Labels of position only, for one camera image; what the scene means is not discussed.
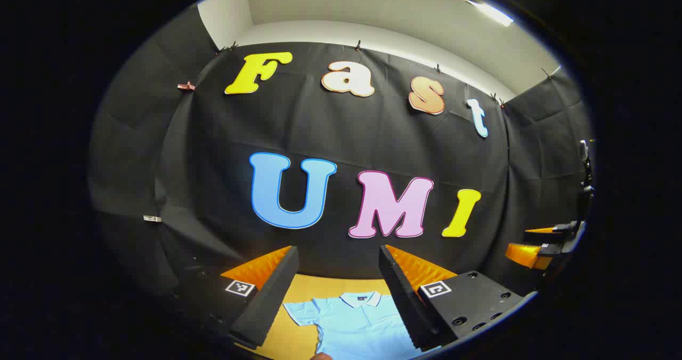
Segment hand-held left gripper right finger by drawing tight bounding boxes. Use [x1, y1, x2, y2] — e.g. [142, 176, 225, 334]
[378, 244, 538, 353]

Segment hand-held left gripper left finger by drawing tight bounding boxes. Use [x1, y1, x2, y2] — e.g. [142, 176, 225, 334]
[170, 246, 300, 349]

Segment light blue T-shirt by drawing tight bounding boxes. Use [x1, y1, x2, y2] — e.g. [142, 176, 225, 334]
[282, 291, 443, 360]

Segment black backdrop cloth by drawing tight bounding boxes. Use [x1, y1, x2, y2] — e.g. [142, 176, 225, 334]
[88, 3, 595, 297]

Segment ceiling light strip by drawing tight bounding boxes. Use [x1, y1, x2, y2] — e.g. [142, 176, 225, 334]
[410, 0, 515, 28]

